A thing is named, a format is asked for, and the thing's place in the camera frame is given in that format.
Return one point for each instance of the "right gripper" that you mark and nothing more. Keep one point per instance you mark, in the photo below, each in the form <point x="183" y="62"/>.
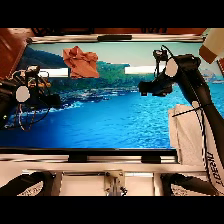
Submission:
<point x="156" y="87"/>

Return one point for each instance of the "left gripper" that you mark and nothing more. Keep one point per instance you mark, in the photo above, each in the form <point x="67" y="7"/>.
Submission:
<point x="51" y="100"/>

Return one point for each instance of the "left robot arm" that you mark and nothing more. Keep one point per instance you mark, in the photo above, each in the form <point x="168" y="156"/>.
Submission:
<point x="10" y="96"/>

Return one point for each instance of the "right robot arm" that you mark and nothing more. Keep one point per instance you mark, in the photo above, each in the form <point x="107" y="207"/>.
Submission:
<point x="195" y="86"/>

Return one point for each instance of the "orange garment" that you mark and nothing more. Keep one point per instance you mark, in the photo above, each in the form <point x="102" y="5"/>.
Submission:
<point x="81" y="62"/>

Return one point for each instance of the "white garment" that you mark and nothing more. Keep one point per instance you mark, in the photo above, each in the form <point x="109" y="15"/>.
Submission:
<point x="186" y="133"/>

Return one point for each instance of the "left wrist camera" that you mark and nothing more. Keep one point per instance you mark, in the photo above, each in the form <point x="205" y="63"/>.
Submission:
<point x="32" y="75"/>

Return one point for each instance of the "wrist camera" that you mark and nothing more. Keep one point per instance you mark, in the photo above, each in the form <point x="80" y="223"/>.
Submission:
<point x="160" y="55"/>
<point x="32" y="75"/>

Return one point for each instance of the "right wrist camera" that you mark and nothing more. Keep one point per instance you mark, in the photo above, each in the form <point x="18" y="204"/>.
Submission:
<point x="160" y="55"/>

